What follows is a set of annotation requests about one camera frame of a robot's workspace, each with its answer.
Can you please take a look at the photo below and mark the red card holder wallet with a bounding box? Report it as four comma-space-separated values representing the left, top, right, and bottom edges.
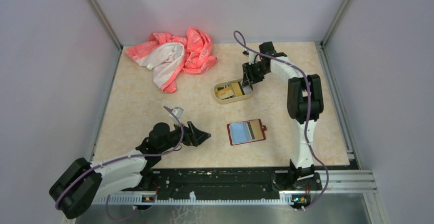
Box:
227, 119, 267, 146

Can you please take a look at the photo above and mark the beige oval card tray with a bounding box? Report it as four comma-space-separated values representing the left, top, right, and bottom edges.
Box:
213, 78, 253, 104

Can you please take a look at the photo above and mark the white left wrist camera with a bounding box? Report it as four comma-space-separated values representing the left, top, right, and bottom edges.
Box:
171, 107, 184, 119

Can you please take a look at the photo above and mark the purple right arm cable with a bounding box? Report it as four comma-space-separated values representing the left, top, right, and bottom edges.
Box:
233, 30, 330, 211

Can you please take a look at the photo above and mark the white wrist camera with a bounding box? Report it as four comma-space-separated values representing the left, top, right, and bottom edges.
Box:
243, 49, 259, 65
171, 107, 184, 119

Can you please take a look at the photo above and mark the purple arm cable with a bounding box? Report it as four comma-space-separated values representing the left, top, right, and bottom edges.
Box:
54, 105, 185, 221
233, 30, 330, 211

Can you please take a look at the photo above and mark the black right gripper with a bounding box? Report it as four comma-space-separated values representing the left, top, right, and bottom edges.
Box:
242, 61, 270, 88

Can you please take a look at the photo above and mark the pink white crumpled cloth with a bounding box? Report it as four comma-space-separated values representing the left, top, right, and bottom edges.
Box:
125, 27, 218, 93

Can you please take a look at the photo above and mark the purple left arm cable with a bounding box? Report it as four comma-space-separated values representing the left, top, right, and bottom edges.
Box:
54, 105, 185, 221

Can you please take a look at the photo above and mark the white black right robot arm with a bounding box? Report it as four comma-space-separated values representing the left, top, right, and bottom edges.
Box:
242, 42, 324, 189

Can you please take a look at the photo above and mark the white slotted cable duct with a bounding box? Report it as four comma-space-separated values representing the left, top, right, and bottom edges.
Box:
93, 192, 294, 206

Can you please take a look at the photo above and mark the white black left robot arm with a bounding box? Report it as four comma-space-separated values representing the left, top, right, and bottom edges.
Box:
49, 121, 211, 219

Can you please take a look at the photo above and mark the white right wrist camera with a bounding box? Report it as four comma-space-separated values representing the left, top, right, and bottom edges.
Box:
243, 49, 259, 65

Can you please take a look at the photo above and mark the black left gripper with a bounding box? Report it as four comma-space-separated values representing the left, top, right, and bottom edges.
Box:
159, 119, 211, 153

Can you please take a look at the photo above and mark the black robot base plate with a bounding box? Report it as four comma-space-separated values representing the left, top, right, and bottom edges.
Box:
125, 167, 322, 200

